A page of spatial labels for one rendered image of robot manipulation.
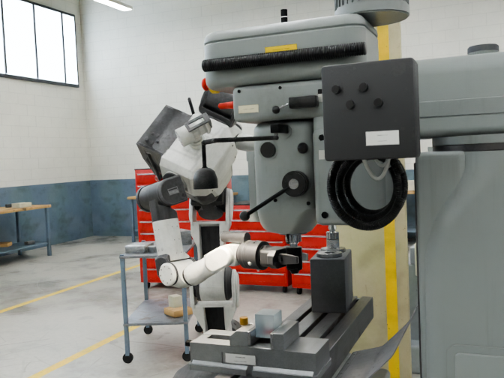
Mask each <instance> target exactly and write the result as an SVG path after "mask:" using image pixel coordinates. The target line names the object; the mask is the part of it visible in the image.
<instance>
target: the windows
mask: <svg viewBox="0 0 504 378"><path fill-rule="evenodd" d="M0 77H4V78H10V79H15V80H26V81H32V82H37V83H47V84H53V85H58V86H68V87H74V88H79V87H80V85H79V72H78V60H77V35H76V22H75V15H74V14H72V13H67V12H64V11H62V10H57V9H55V8H52V7H48V6H46V5H42V4H38V3H36V2H33V1H29V0H0Z"/></svg>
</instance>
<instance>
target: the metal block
mask: <svg viewBox="0 0 504 378"><path fill-rule="evenodd" d="M280 325H282V311H281V310H280V309H267V308H263V309H262V310H260V311H259V312H257V313H255V328H256V337H257V338H270V334H271V333H272V332H273V331H274V330H275V329H276V328H278V327H279V326H280Z"/></svg>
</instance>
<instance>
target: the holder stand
mask: <svg viewBox="0 0 504 378"><path fill-rule="evenodd" d="M310 285H311V303H312V312H315V313H346V312H347V310H348V308H349V306H350V303H351V301H352V300H353V272H352V251H351V249H346V248H345V247H340V248H338V249H328V248H327V247H322V248H321V249H320V250H319V251H318V252H317V253H316V254H315V255H314V256H313V257H312V258H311V259H310Z"/></svg>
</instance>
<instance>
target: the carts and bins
mask: <svg viewBox="0 0 504 378"><path fill-rule="evenodd" d="M180 233H181V241H182V246H183V251H184V252H185V253H186V254H187V253H188V251H189V250H190V249H191V248H192V247H193V253H194V259H195V260H196V261H198V252H197V246H196V244H195V242H194V240H193V239H192V238H191V231H190V230H188V229H180ZM157 256H158V253H157V248H156V244H155V241H146V240H142V241H141V242H135V243H133V244H129V245H127V246H125V253H123V254H120V256H119V259H120V268H121V294H122V307H123V320H124V323H123V326H124V346H125V354H124V355H123V357H122V359H123V362H125V363H127V364H129V363H131V362H132V361H133V359H134V356H133V354H132V353H130V339H129V326H145V327H144V329H143V330H144V332H145V333H146V334H151V333H152V331H153V328H152V326H161V325H182V324H184V346H185V341H186V340H189V331H188V323H189V322H190V320H191V317H192V316H193V314H194V313H193V310H192V307H191V299H190V298H187V288H182V296H181V295H178V294H174V295H168V298H154V299H149V290H148V276H147V262H146V258H150V257H157ZM131 258H142V268H143V282H144V296H145V300H144V301H143V302H142V303H141V305H140V306H139V307H138V308H137V309H136V310H135V311H134V312H133V313H132V314H131V315H130V316H129V318H128V300H127V287H126V273H125V259H131ZM195 330H196V331H197V332H202V331H203V329H202V327H201V325H200V324H199V322H198V321H197V324H196V326H195ZM182 358H183V359H184V360H185V361H186V362H189V361H190V360H191V351H190V347H189V346H185V351H184V352H183V354H182Z"/></svg>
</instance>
